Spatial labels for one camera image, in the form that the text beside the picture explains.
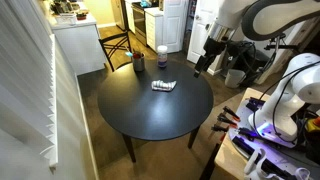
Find white waste bin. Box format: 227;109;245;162
224;68;247;89

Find white kitchen counter cabinet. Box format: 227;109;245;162
49;13;106;76

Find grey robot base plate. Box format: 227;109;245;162
228;99;320;180

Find white controller handle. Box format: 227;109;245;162
243;148;268;180

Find red bowl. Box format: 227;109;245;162
75;11;89;21

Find white plastic container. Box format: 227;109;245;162
54;13;78;26

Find black wooden chair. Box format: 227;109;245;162
98;30;133;73

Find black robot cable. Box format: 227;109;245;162
252;59;320;144

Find white window blinds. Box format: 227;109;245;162
0;0;59;168

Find steel kitchen stove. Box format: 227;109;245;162
131;1;150;46

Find white panel door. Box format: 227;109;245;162
162;0;191;54
186;0;222;65

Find white narrow cabinet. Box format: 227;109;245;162
144;7;165;52

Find white wipes canister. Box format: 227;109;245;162
156;44;169;69

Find black camera on stand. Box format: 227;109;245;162
264;32;298;52

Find yellow red emergency stop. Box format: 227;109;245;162
305;116;320;134

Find wooden workbench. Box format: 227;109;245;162
214;87;320;180

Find black orange clamp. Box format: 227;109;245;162
217;113;239;130
210;123;231;134
222;105;241;123

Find white striped cloth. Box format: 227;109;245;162
151;79;178;93

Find metal utensil cup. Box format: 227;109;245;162
132;53;146;73

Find round black table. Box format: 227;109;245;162
97;59;215;164

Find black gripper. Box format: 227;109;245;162
193;35;229;79

